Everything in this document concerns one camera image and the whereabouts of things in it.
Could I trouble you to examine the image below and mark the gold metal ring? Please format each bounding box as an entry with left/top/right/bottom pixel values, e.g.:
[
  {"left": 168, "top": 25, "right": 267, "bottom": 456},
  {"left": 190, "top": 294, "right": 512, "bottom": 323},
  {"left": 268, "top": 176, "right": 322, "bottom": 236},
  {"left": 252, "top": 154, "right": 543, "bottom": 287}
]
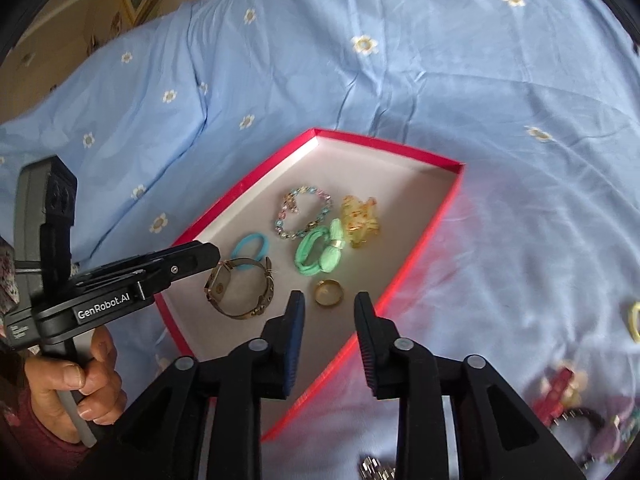
[{"left": 312, "top": 278, "right": 346, "bottom": 309}]

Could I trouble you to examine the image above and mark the purple bow hair tie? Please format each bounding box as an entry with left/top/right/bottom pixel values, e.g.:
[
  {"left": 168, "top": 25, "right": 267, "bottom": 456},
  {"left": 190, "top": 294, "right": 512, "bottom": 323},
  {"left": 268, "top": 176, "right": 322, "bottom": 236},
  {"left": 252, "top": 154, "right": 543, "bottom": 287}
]
[{"left": 581, "top": 398, "right": 640, "bottom": 466}]

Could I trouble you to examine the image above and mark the left hand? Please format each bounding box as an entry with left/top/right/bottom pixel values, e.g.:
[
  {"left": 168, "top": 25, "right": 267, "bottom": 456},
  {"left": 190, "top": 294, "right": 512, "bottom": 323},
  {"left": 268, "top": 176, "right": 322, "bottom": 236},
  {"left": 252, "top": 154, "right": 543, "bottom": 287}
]
[{"left": 24, "top": 326, "right": 127, "bottom": 444}]

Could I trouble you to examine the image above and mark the blue floral bed sheet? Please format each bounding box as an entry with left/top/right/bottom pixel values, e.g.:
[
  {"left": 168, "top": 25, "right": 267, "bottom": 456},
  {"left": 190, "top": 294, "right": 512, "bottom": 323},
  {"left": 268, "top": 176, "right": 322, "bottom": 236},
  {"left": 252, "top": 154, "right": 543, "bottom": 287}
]
[{"left": 0, "top": 0, "right": 640, "bottom": 480}]

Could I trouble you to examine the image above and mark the black bead bracelet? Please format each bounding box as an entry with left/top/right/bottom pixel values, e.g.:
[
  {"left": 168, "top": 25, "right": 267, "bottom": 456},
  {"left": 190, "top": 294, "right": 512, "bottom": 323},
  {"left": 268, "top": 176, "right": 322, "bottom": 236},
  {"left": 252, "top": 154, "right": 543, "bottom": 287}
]
[{"left": 549, "top": 406, "right": 622, "bottom": 466}]

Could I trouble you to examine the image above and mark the red hair clip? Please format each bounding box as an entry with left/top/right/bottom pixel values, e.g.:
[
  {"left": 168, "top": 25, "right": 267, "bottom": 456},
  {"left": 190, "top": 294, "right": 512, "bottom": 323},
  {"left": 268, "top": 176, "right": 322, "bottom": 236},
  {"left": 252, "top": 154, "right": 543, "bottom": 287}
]
[{"left": 532, "top": 362, "right": 588, "bottom": 427}]

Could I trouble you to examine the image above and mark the gold bracelet watch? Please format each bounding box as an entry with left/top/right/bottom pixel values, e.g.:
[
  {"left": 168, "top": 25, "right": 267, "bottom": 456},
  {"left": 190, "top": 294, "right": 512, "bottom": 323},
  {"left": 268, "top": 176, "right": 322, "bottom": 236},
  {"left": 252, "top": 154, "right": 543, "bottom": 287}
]
[{"left": 204, "top": 257, "right": 274, "bottom": 320}]

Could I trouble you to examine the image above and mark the red shallow box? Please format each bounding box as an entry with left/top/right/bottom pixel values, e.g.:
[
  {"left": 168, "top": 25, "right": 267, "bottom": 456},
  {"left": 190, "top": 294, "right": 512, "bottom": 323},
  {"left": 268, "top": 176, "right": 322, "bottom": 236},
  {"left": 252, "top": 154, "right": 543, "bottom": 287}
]
[{"left": 156, "top": 128, "right": 464, "bottom": 439}]

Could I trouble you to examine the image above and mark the blue hair tie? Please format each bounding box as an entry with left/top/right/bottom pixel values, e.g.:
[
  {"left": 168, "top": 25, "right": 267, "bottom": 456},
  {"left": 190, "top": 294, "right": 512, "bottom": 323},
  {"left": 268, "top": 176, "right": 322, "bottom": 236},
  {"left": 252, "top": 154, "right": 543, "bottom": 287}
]
[{"left": 230, "top": 232, "right": 271, "bottom": 272}]

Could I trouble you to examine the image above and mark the green bow hair tie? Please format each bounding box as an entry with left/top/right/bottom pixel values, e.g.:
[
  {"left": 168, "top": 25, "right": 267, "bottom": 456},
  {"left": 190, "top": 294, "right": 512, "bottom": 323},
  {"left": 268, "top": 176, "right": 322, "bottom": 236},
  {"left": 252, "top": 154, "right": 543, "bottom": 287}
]
[{"left": 293, "top": 218, "right": 348, "bottom": 276}]

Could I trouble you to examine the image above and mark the yellow plastic ring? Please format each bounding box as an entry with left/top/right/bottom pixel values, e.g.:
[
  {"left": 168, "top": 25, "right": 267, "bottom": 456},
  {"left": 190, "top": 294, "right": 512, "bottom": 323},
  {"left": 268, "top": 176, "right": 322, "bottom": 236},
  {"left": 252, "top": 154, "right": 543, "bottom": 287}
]
[{"left": 626, "top": 301, "right": 640, "bottom": 345}]

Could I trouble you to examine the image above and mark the pastel crystal bead bracelet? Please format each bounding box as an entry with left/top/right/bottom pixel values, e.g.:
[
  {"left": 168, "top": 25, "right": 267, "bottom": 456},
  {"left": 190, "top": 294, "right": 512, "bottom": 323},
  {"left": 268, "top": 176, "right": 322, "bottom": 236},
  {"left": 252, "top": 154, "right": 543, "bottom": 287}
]
[{"left": 273, "top": 184, "right": 334, "bottom": 240}]

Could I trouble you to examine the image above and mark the yellow translucent hair claw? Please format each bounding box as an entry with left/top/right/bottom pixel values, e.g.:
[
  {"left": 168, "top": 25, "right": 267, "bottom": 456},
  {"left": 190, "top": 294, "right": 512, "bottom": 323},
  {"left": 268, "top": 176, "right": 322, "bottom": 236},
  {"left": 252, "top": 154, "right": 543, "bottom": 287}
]
[{"left": 340, "top": 195, "right": 380, "bottom": 248}]

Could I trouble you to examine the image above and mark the silver chain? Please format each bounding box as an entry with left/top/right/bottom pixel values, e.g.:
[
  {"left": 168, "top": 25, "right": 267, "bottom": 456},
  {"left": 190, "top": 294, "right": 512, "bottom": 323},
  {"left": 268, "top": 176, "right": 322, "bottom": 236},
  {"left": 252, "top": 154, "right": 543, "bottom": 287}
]
[{"left": 357, "top": 455, "right": 397, "bottom": 480}]

